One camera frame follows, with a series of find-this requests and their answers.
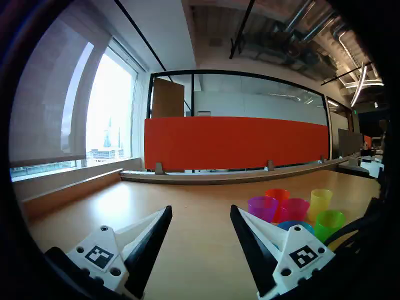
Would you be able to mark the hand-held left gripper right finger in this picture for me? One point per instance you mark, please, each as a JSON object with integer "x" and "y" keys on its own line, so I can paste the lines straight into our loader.
{"x": 293, "y": 242}

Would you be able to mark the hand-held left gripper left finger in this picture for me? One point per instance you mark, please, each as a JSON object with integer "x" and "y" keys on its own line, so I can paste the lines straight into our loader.
{"x": 103, "y": 240}

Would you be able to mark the blue plastic cup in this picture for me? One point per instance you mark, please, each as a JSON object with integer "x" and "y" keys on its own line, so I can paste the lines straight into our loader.
{"x": 297, "y": 224}

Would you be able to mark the pink plastic cup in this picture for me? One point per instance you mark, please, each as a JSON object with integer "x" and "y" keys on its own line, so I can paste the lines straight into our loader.
{"x": 294, "y": 210}

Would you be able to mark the green plastic cup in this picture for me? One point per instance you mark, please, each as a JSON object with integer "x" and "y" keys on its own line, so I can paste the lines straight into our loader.
{"x": 328, "y": 223}

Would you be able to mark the purple plastic cup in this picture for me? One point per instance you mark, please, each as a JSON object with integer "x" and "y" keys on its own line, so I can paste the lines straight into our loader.
{"x": 263, "y": 207}

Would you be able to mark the yellow plastic cup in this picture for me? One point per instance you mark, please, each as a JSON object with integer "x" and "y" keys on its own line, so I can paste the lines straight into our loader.
{"x": 320, "y": 201}

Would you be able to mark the orange plastic cup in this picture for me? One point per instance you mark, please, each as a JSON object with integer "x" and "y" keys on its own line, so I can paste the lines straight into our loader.
{"x": 278, "y": 194}

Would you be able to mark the red desk screen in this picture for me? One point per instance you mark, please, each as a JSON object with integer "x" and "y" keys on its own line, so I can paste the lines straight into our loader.
{"x": 237, "y": 143}

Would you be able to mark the grey desk screen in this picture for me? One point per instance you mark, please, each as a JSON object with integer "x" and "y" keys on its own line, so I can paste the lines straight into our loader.
{"x": 350, "y": 142}

